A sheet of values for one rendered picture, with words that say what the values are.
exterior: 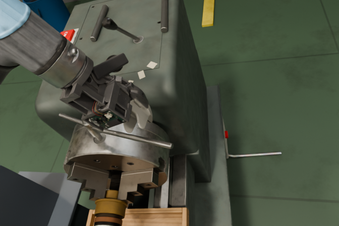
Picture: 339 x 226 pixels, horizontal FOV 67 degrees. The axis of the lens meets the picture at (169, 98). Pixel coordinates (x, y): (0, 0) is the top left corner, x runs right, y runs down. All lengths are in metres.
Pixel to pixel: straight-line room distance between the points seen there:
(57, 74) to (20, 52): 0.06
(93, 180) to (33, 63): 0.44
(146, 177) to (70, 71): 0.42
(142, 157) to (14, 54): 0.41
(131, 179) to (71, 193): 0.59
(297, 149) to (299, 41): 1.08
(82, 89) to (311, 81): 2.05
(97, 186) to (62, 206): 0.56
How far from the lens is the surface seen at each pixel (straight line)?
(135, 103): 0.52
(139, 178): 0.75
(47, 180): 1.43
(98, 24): 1.03
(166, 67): 0.75
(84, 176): 0.77
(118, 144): 0.69
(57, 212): 1.32
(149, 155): 0.71
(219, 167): 1.33
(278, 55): 2.50
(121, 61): 0.53
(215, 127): 1.43
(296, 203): 1.85
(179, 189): 0.97
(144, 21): 0.96
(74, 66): 0.43
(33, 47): 0.41
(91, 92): 0.45
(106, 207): 0.76
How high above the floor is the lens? 1.77
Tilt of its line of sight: 50 degrees down
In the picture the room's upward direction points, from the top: 25 degrees counter-clockwise
